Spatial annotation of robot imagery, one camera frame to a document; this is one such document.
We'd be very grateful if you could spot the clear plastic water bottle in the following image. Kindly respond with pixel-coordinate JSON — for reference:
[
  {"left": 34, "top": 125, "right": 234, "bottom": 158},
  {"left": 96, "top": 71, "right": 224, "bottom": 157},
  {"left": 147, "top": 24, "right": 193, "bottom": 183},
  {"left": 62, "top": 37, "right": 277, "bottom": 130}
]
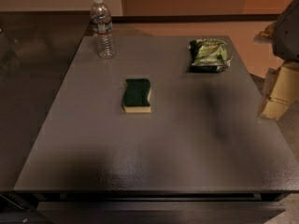
[{"left": 90, "top": 0, "right": 116, "bottom": 60}]

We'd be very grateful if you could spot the green jalapeno chip bag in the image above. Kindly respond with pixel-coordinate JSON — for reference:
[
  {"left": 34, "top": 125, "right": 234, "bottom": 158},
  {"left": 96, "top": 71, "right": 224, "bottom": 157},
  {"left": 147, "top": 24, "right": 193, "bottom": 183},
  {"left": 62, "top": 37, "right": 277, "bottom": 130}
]
[{"left": 189, "top": 38, "right": 232, "bottom": 73}]

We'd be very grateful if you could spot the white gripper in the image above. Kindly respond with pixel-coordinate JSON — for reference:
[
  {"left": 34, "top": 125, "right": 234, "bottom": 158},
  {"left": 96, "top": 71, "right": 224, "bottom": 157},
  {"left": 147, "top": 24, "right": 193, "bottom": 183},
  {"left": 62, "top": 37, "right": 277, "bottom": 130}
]
[{"left": 260, "top": 61, "right": 299, "bottom": 119}]

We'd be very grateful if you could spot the green and yellow sponge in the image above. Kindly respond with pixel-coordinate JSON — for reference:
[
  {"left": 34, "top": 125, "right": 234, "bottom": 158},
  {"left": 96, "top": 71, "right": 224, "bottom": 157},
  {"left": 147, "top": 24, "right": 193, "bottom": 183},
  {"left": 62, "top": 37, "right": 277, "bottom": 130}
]
[{"left": 121, "top": 78, "right": 151, "bottom": 113}]

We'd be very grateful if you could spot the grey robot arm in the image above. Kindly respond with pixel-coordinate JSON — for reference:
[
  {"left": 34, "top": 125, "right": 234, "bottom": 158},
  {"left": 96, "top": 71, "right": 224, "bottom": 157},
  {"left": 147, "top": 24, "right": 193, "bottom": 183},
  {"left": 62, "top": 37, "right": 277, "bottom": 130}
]
[{"left": 254, "top": 0, "right": 299, "bottom": 119}]

